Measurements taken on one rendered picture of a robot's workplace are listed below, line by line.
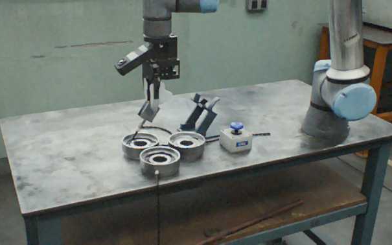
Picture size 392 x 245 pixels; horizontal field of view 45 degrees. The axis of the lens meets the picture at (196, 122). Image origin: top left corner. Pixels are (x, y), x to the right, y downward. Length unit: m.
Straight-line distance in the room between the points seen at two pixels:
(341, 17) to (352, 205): 0.69
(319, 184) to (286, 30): 1.85
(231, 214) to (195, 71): 1.73
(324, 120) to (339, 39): 0.30
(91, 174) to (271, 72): 2.38
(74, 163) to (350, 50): 0.79
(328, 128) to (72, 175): 0.78
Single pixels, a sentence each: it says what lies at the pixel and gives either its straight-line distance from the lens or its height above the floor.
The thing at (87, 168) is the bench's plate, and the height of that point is 0.80.
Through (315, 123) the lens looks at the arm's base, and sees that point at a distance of 1.52.
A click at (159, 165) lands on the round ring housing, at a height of 0.84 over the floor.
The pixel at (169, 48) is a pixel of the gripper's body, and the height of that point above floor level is 1.10.
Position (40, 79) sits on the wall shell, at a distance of 2.85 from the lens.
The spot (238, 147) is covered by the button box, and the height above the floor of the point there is 0.81.
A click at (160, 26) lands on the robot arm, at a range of 1.22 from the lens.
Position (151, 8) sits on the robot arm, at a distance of 1.21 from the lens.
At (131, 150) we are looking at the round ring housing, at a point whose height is 0.83.
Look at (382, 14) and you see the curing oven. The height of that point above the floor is 0.89.
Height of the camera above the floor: 1.40
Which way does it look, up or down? 23 degrees down
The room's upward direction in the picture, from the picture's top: 2 degrees clockwise
